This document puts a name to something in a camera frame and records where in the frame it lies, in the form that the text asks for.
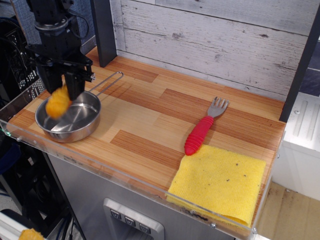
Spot dark vertical post right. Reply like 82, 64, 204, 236
279, 6, 320, 123

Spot red handled metal fork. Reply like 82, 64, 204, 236
184, 97, 229, 156

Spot stainless steel pan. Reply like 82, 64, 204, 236
35, 71, 124, 143

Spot silver dispenser panel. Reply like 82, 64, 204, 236
103, 198, 165, 240

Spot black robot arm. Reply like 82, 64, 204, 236
27, 0, 95, 101

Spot orange object bottom left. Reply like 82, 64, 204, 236
18, 228, 45, 240

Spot orange plush bread toy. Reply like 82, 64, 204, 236
45, 84, 72, 119

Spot clear acrylic table guard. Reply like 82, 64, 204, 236
0, 36, 286, 240

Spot black cable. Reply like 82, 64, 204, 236
68, 9, 90, 40

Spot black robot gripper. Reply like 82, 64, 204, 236
27, 17, 95, 101

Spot white ridged appliance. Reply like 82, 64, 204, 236
272, 92, 320, 200

